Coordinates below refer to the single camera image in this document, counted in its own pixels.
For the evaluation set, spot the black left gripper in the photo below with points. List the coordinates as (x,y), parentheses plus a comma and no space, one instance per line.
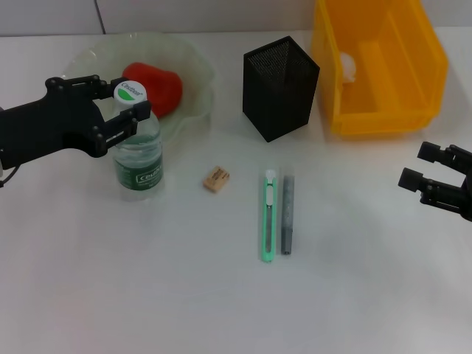
(48,125)

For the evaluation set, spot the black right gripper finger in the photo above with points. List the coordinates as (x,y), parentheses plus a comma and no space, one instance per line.
(439,193)
(450,155)

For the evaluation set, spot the red-orange soft orange fruit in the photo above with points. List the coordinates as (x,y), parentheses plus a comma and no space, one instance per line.
(162,88)

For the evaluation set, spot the clear green-label water bottle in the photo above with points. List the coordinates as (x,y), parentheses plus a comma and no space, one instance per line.
(138,166)

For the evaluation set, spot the white paper ball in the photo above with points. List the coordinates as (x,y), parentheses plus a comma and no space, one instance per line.
(348,66)

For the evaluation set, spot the grey glitter pen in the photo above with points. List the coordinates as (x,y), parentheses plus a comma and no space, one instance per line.
(288,206)

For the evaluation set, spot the green utility knife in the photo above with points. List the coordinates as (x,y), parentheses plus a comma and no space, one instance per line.
(270,191)

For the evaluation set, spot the green translucent glass fruit plate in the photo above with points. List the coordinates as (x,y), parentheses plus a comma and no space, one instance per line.
(195,73)

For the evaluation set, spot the tan rectangular eraser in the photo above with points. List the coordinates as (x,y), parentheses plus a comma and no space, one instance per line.
(217,179)

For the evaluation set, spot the black mesh pen holder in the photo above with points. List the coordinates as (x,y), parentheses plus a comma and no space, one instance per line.
(280,110)

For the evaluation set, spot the yellow plastic storage bin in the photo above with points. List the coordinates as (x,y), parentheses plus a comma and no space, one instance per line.
(398,81)

